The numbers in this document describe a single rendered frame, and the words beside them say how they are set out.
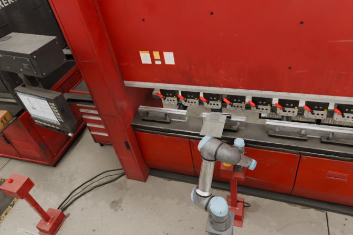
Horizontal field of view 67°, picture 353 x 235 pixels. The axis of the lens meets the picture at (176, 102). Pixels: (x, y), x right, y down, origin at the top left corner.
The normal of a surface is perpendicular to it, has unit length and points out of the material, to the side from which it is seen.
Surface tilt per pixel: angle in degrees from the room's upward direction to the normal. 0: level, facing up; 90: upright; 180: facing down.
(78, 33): 90
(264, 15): 90
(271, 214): 0
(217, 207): 8
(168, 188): 0
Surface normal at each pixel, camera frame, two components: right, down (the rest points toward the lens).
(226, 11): -0.31, 0.63
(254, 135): -0.14, -0.77
